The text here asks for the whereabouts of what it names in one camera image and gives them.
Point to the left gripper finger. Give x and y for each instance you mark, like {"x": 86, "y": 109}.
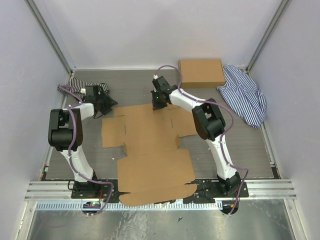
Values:
{"x": 109, "y": 100}
{"x": 105, "y": 109}

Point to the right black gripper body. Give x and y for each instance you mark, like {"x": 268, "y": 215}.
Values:
{"x": 157, "y": 101}

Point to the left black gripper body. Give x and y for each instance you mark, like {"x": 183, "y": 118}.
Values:
{"x": 101, "y": 100}

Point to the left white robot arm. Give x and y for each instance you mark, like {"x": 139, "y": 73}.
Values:
{"x": 65, "y": 134}

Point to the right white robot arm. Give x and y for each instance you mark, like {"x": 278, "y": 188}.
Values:
{"x": 209, "y": 125}

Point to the folded brown cardboard box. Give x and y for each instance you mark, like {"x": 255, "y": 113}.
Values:
{"x": 201, "y": 73}

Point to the black white striped cloth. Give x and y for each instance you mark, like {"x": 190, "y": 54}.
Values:
{"x": 75, "y": 85}

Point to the blue white striped cloth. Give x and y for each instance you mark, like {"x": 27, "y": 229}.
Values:
{"x": 243, "y": 96}

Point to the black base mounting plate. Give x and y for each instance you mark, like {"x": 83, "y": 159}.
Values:
{"x": 197, "y": 191}

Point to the grey slotted cable duct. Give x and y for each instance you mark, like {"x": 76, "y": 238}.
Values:
{"x": 80, "y": 206}

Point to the left aluminium frame post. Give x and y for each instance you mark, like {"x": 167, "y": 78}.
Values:
{"x": 48, "y": 33}

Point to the aluminium frame post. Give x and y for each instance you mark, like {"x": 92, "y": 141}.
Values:
{"x": 48, "y": 33}
{"x": 279, "y": 12}

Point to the aluminium rail front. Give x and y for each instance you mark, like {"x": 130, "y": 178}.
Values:
{"x": 257, "y": 189}

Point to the right aluminium frame post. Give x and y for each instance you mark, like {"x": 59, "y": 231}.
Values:
{"x": 279, "y": 12}

